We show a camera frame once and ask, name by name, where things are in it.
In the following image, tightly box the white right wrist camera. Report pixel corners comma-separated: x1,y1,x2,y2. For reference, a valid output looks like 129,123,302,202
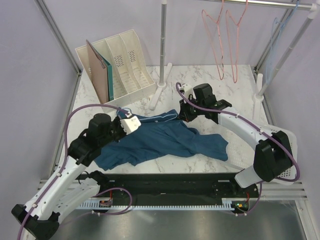
179,83,194,100

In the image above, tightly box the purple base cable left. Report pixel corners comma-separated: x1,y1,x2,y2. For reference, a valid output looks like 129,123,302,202
62,186,136,223

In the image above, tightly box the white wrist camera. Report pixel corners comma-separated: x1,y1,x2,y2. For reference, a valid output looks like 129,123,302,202
179,83,194,100
120,115,142,135

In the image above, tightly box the pink wire hanger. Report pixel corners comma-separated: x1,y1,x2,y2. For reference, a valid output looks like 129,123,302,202
225,0,249,84
201,1,225,81

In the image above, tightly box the teal folder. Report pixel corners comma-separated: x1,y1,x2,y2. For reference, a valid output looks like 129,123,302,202
101,55,114,101

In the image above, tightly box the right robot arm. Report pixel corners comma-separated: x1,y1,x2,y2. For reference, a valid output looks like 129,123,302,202
175,82,300,197

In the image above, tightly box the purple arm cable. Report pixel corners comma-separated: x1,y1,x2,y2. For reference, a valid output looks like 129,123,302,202
17,104,133,240
175,81,301,182

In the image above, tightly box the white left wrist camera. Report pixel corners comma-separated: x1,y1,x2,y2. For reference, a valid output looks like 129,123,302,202
120,115,142,135

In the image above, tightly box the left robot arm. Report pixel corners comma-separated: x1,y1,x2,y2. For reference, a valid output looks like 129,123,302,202
11,113,141,240

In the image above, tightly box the blue t shirt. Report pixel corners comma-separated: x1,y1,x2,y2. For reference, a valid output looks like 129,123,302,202
94,118,228,171

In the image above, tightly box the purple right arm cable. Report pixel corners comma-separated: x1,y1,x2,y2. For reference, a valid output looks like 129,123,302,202
175,81,301,182

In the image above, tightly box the white clothes rack foot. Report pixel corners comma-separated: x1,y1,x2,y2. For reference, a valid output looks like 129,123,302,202
149,62,173,111

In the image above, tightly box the pink wire hanger right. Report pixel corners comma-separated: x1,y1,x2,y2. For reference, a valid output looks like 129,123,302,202
225,0,249,84

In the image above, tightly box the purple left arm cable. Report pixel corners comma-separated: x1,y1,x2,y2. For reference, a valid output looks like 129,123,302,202
17,104,133,240

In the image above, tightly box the white plastic laundry basket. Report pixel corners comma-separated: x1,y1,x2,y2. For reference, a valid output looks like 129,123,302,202
220,117,298,188

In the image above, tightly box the metal clothes rack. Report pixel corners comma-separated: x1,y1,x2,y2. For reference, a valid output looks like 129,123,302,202
149,0,320,120

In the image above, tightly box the brown cardboard folder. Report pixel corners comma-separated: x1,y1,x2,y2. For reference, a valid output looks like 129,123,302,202
86,40,109,104

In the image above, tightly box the blue wire hanger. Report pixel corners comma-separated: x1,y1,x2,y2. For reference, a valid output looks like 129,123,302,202
265,0,300,85
116,107,178,123

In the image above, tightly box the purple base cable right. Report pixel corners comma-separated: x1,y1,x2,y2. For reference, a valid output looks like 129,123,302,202
232,183,263,217

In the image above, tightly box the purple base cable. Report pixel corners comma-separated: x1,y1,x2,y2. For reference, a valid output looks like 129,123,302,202
62,186,136,223
232,183,263,217

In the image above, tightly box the white slotted cable duct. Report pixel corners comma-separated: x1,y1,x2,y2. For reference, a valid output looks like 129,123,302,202
76,199,235,211

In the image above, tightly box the pink wire hanger left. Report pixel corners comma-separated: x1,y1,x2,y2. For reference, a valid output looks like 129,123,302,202
201,1,225,81

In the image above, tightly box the white plastic file organizer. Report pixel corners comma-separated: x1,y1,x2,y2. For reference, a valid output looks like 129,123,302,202
75,29,157,107

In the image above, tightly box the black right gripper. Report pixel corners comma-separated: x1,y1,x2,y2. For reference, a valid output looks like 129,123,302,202
178,95,205,123

